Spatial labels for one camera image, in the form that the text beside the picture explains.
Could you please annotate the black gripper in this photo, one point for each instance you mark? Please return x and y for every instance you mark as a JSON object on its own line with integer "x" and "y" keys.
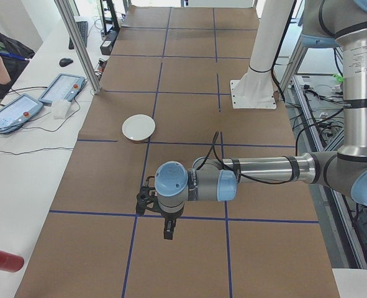
{"x": 169, "y": 216}

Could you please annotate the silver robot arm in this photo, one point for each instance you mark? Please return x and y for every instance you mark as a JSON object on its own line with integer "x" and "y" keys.
{"x": 326, "y": 24}

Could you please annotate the white plate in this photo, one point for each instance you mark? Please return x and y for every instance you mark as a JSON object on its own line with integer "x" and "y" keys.
{"x": 138, "y": 127}

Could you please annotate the far teach pendant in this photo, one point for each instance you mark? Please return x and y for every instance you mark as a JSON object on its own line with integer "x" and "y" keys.
{"x": 64, "y": 86}

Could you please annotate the teach pendant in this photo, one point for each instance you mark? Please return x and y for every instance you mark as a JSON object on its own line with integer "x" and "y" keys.
{"x": 15, "y": 114}
{"x": 64, "y": 86}

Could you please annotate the red bottle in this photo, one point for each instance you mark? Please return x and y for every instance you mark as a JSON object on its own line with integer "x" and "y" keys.
{"x": 10, "y": 262}

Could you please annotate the near teach pendant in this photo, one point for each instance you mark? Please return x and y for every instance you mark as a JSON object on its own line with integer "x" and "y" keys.
{"x": 15, "y": 114}

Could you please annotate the black box device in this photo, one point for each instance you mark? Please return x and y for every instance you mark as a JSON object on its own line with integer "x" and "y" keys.
{"x": 108, "y": 43}

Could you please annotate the black computer mouse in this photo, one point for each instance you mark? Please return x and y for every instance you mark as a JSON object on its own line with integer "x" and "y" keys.
{"x": 65, "y": 62}

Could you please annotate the black camera mount wrist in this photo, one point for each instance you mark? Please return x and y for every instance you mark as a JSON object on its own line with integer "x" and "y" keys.
{"x": 147, "y": 199}

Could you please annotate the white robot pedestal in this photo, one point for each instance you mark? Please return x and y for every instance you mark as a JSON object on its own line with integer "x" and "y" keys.
{"x": 255, "y": 89}

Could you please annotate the aluminium frame post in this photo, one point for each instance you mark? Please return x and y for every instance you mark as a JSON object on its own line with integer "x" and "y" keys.
{"x": 67, "y": 16}

